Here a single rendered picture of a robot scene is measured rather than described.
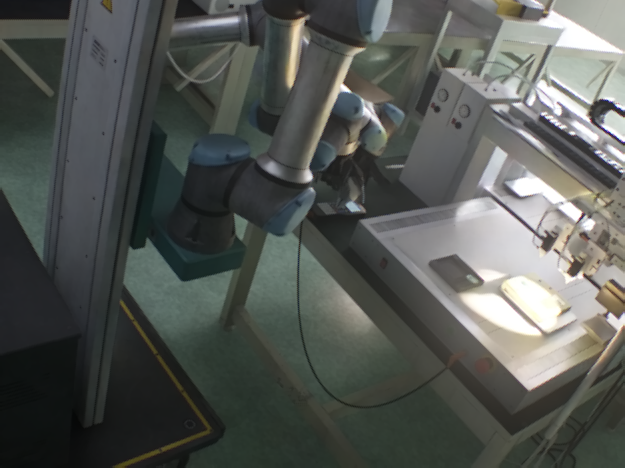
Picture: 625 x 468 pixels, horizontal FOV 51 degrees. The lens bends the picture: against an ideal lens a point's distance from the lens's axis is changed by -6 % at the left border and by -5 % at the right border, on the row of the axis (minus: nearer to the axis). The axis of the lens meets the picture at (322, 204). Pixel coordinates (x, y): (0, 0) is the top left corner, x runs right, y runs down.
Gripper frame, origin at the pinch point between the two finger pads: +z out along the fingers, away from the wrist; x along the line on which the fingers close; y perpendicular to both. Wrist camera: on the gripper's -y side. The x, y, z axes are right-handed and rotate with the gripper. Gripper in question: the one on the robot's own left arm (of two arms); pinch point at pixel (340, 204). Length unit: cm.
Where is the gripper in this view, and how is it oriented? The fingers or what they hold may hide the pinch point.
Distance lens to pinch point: 223.5
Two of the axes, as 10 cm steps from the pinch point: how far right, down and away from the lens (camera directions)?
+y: -7.1, -1.3, -7.0
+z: -4.9, 8.0, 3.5
